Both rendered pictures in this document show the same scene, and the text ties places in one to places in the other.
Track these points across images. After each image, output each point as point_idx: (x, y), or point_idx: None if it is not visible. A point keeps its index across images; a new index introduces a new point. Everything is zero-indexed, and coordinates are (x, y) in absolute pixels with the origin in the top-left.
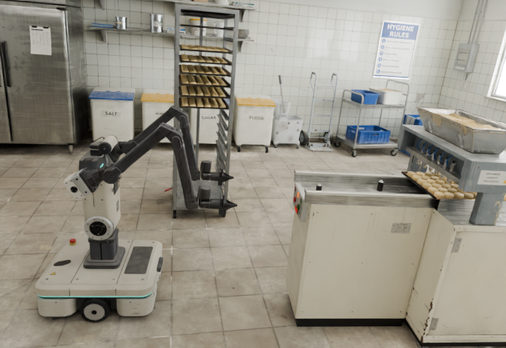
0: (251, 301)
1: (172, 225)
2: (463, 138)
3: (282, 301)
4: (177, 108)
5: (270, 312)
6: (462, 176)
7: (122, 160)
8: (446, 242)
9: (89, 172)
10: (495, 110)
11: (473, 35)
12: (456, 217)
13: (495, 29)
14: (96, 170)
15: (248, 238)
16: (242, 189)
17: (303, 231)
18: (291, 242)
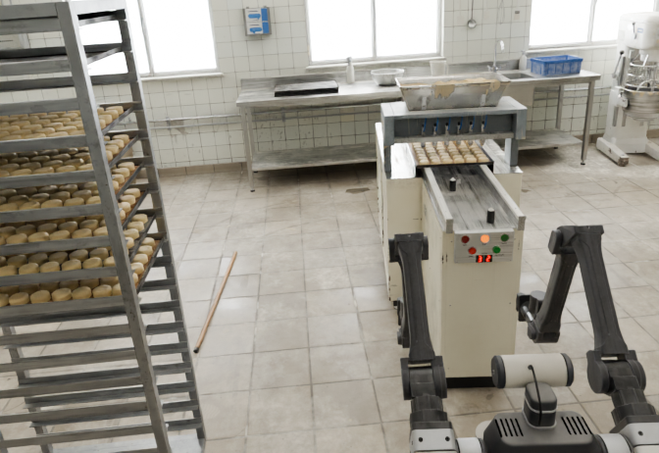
0: (468, 428)
1: None
2: (488, 96)
3: (459, 395)
4: (398, 233)
5: (484, 409)
6: (519, 126)
7: (620, 330)
8: (517, 192)
9: (648, 407)
10: (105, 98)
11: None
12: (503, 169)
13: None
14: (638, 392)
15: (287, 425)
16: (63, 428)
17: (503, 274)
18: (446, 319)
